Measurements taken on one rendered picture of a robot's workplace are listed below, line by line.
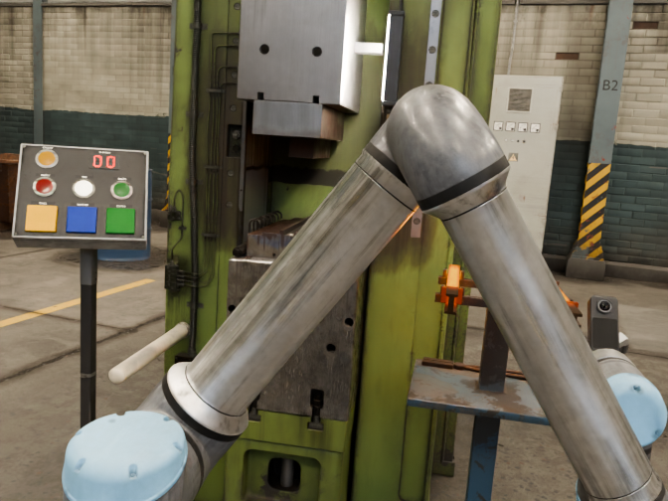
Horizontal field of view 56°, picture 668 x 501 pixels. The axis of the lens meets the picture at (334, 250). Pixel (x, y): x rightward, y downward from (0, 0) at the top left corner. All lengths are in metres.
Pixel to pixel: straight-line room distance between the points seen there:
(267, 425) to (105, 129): 8.17
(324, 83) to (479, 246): 1.15
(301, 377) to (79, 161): 0.88
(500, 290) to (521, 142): 6.30
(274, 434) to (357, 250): 1.17
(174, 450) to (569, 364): 0.49
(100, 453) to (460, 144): 0.57
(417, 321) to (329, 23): 0.92
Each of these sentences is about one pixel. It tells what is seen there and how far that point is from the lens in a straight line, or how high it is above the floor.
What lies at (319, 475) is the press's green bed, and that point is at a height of 0.26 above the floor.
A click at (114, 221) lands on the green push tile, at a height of 1.01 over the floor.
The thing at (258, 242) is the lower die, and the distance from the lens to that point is 1.87.
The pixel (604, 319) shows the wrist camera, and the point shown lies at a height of 1.00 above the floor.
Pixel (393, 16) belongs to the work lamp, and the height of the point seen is 1.63.
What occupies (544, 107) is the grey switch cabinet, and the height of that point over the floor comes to 1.78.
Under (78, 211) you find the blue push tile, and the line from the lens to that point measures 1.86.
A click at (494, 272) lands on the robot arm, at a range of 0.75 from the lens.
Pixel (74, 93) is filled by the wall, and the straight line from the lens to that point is 10.20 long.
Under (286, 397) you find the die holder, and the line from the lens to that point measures 1.91.
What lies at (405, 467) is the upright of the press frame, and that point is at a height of 0.24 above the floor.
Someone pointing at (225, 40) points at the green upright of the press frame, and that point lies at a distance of 2.06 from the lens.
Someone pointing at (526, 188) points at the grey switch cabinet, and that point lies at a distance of 7.04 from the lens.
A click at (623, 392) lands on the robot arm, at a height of 0.95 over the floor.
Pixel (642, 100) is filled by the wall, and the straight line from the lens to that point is 7.73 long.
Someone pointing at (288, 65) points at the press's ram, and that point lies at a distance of 1.85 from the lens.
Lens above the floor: 1.26
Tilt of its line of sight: 9 degrees down
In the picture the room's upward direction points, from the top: 4 degrees clockwise
